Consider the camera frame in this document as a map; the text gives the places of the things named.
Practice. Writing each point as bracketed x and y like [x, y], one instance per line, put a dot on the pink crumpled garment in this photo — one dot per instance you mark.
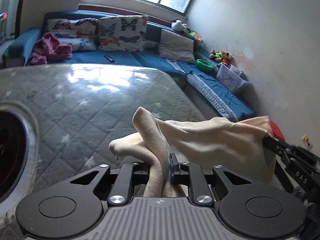
[49, 47]

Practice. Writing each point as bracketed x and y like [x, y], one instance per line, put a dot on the cream knit garment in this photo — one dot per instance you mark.
[236, 145]

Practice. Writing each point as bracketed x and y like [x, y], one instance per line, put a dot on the blue corner sofa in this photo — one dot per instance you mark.
[209, 95]

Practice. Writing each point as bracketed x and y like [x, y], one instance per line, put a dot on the round black induction cooktop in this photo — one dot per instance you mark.
[14, 151]

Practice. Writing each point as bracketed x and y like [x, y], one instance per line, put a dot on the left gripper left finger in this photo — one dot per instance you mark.
[129, 175]

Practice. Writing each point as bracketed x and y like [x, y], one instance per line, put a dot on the wall power socket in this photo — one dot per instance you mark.
[307, 143]

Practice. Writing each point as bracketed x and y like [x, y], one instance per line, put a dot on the panda plush toy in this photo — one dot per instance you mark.
[178, 26]

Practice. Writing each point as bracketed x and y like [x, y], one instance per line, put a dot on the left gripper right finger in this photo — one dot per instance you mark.
[192, 176]

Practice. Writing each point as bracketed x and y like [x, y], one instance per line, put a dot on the green plastic bowl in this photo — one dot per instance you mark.
[204, 65]

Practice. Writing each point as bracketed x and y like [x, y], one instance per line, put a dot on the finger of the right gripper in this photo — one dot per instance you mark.
[275, 143]

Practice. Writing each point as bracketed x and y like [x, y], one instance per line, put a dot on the grey plain cushion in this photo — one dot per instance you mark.
[176, 47]

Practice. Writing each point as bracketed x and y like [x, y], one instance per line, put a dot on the clear plastic storage box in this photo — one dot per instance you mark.
[233, 79]

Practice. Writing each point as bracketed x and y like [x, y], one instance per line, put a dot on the left butterfly print pillow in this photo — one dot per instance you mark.
[78, 33]

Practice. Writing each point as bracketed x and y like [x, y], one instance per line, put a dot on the colourful plush toy pile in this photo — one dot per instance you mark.
[221, 57]

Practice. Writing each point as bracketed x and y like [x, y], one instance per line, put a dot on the butterfly print pillow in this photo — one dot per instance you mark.
[122, 33]
[78, 33]

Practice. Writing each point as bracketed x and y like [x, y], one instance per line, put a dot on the right butterfly print pillow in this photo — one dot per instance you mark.
[122, 33]

